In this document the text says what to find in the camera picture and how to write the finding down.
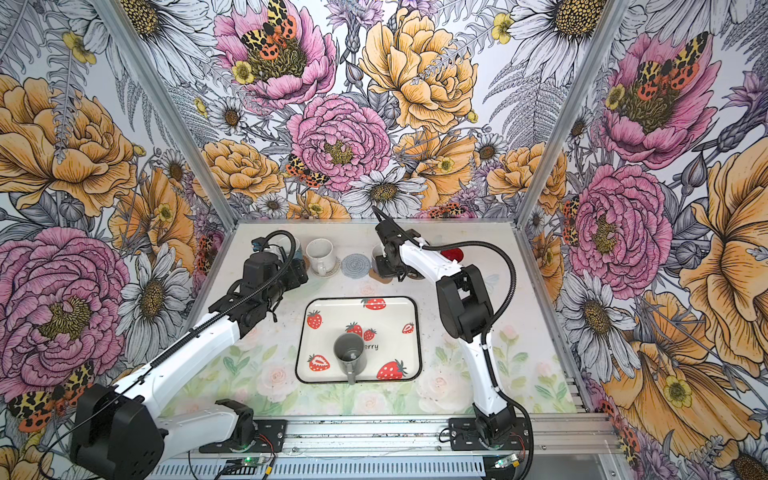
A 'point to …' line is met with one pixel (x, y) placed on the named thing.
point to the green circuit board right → (511, 460)
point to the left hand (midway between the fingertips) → (292, 274)
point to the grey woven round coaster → (355, 266)
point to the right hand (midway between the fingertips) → (390, 278)
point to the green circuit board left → (252, 461)
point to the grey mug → (350, 353)
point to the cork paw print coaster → (375, 275)
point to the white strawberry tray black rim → (390, 326)
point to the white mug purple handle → (378, 250)
